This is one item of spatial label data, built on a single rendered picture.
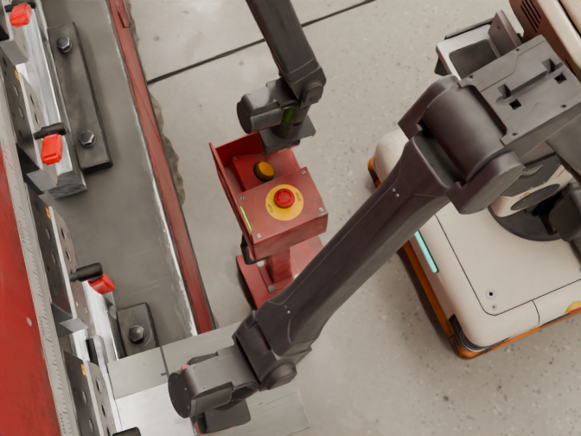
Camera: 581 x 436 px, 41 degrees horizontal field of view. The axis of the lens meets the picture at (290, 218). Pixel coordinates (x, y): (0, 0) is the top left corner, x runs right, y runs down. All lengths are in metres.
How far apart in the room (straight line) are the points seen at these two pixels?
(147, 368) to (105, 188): 0.38
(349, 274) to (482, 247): 1.24
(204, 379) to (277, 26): 0.51
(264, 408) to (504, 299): 0.97
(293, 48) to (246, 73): 1.30
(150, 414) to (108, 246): 0.34
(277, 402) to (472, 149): 0.60
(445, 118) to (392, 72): 1.80
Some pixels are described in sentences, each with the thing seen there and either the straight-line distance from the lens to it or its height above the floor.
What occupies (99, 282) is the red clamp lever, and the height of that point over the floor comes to 1.21.
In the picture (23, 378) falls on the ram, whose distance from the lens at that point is 0.73.
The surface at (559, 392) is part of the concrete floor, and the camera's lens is 2.29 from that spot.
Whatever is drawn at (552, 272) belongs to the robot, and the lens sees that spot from 2.05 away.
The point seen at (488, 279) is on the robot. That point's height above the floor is 0.28.
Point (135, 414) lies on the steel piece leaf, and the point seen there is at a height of 1.00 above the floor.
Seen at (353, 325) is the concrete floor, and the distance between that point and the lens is 2.21.
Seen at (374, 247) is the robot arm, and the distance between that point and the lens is 0.77.
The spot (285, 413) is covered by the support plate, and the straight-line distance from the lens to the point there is 1.17.
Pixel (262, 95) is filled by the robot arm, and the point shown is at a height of 1.02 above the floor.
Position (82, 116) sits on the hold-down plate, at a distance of 1.46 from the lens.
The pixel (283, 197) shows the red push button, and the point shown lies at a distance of 1.44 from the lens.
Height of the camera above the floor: 2.17
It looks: 71 degrees down
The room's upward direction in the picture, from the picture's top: 2 degrees counter-clockwise
